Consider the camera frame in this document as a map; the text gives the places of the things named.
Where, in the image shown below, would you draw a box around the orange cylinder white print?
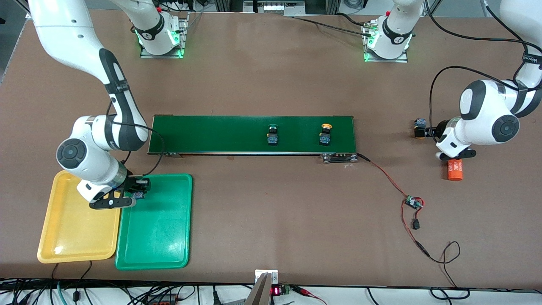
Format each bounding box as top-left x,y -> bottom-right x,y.
448,159 -> 463,182

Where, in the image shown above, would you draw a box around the green plastic tray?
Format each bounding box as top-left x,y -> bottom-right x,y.
115,173 -> 193,271

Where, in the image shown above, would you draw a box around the yellow plastic tray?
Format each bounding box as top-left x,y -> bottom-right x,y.
37,167 -> 125,264

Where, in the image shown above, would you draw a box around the green conveyor belt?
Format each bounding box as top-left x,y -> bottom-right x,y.
147,114 -> 359,164

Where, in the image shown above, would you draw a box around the orange power strip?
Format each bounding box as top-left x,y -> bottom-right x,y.
144,294 -> 180,305

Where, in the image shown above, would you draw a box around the red clip lead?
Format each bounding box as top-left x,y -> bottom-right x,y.
292,286 -> 329,305

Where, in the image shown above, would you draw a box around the white device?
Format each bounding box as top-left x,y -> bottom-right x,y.
243,0 -> 306,17

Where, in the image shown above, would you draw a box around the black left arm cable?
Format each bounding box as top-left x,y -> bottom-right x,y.
425,0 -> 542,138

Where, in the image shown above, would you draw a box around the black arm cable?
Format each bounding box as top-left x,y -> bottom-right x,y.
425,0 -> 542,138
106,97 -> 166,177

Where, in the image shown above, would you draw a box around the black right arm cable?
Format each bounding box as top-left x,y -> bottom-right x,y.
106,97 -> 166,177

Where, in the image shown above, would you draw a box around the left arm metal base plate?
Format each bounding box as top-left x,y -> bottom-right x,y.
362,21 -> 408,63

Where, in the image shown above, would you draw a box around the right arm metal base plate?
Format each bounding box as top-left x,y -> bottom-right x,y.
140,12 -> 189,59

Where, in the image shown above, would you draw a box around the grey metal mount bracket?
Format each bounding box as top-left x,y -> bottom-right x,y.
245,269 -> 279,305

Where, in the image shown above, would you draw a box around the long black cable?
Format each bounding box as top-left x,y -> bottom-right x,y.
292,12 -> 374,38

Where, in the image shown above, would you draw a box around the black looped cable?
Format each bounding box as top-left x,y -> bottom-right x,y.
430,287 -> 470,300

